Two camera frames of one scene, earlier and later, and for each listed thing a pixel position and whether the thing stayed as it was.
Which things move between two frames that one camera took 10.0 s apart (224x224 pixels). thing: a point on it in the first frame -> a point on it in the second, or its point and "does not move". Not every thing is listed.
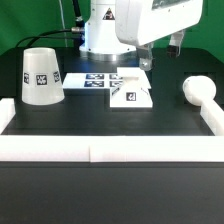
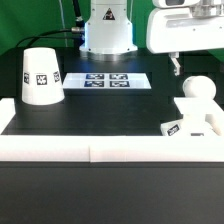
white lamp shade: (41, 77) does not move
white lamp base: (134, 90) -> (202, 116)
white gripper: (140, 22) -> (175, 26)
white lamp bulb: (199, 90) does not move
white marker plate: (95, 80) does not move
